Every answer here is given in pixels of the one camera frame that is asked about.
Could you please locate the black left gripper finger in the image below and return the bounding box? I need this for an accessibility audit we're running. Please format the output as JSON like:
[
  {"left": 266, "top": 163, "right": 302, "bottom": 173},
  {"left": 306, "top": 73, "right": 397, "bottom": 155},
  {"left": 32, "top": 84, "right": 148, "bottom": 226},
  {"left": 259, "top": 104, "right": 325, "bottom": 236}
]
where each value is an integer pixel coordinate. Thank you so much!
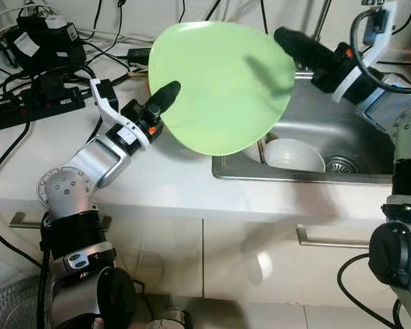
[{"left": 146, "top": 80, "right": 183, "bottom": 116}]

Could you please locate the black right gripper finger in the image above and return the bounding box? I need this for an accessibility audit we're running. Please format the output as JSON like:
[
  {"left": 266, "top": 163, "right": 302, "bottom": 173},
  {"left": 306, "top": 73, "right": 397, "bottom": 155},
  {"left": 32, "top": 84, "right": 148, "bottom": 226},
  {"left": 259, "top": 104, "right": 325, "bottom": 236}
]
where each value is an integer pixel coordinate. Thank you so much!
[{"left": 273, "top": 26, "right": 338, "bottom": 73}]

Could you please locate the light green plate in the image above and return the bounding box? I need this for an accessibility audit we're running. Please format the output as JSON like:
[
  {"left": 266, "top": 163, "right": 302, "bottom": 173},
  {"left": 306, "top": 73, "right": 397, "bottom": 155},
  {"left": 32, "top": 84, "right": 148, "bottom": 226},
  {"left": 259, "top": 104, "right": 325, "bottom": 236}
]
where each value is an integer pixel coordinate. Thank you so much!
[{"left": 148, "top": 21, "right": 296, "bottom": 157}]

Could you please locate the cream kitchen cabinet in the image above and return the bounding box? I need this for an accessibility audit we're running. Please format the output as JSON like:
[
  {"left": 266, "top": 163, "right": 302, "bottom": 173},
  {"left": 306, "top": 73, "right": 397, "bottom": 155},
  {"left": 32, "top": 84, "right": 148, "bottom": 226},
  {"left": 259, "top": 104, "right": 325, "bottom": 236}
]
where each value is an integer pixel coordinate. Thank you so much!
[{"left": 0, "top": 206, "right": 411, "bottom": 329}]

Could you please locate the chrome faucet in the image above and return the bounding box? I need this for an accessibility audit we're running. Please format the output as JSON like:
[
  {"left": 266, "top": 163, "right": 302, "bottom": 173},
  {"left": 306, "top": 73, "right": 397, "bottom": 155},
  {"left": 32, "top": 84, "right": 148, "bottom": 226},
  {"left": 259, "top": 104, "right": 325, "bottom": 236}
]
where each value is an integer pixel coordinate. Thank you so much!
[{"left": 314, "top": 0, "right": 333, "bottom": 42}]

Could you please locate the black flat power adapter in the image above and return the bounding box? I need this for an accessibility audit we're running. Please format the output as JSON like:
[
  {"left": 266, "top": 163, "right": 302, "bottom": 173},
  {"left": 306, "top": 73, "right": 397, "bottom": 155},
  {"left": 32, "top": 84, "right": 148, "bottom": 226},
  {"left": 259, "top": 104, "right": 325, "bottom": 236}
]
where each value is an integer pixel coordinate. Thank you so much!
[{"left": 127, "top": 47, "right": 153, "bottom": 67}]

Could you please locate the stainless steel sink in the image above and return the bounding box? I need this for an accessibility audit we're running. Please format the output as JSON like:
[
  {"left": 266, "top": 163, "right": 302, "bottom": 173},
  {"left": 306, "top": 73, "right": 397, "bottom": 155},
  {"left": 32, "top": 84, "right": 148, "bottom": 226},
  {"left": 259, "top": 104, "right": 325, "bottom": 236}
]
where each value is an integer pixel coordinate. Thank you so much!
[{"left": 211, "top": 65, "right": 411, "bottom": 184}]

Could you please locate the black charger box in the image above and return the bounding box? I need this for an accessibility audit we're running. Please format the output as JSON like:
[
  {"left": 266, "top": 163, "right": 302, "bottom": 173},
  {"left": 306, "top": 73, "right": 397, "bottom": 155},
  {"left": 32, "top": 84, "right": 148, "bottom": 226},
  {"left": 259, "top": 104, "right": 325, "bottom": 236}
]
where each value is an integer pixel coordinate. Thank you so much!
[{"left": 10, "top": 14, "right": 79, "bottom": 73}]

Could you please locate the black power strip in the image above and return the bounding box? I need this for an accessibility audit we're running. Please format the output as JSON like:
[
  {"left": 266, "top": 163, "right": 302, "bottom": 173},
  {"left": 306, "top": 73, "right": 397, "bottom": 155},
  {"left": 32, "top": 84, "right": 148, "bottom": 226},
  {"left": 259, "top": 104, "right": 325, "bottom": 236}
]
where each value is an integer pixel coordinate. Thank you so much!
[{"left": 0, "top": 93, "right": 86, "bottom": 134}]

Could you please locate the white power adapter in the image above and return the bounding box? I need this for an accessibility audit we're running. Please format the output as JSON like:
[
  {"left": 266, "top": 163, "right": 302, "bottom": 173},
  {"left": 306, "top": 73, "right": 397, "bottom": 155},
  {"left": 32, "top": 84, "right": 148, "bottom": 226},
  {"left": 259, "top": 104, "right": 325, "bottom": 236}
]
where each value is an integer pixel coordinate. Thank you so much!
[{"left": 45, "top": 15, "right": 68, "bottom": 29}]

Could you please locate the grey floor fan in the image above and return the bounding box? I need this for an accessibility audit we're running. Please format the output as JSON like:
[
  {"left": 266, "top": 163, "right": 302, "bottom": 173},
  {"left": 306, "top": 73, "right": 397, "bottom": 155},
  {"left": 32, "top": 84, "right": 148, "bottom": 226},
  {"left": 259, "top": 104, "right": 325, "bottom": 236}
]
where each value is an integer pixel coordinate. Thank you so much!
[{"left": 0, "top": 274, "right": 52, "bottom": 329}]

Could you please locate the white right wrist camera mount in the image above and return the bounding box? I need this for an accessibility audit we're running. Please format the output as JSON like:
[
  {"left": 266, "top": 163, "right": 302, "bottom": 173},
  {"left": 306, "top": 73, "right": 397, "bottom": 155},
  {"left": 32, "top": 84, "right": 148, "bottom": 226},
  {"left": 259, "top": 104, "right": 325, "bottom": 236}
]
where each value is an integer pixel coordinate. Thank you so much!
[{"left": 332, "top": 2, "right": 399, "bottom": 103}]

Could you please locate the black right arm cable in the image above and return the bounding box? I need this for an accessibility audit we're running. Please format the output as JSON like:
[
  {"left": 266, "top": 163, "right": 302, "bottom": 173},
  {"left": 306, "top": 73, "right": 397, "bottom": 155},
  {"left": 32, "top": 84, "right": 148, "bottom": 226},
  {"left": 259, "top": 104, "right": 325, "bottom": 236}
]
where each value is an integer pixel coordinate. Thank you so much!
[{"left": 349, "top": 7, "right": 411, "bottom": 93}]

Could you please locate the steel cabinet handle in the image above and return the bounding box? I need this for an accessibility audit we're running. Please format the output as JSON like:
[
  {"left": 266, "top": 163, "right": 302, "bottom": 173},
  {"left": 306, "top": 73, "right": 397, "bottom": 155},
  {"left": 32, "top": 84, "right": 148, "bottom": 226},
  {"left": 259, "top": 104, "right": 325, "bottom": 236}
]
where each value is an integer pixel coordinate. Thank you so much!
[
  {"left": 8, "top": 211, "right": 112, "bottom": 230},
  {"left": 296, "top": 226, "right": 377, "bottom": 249}
]

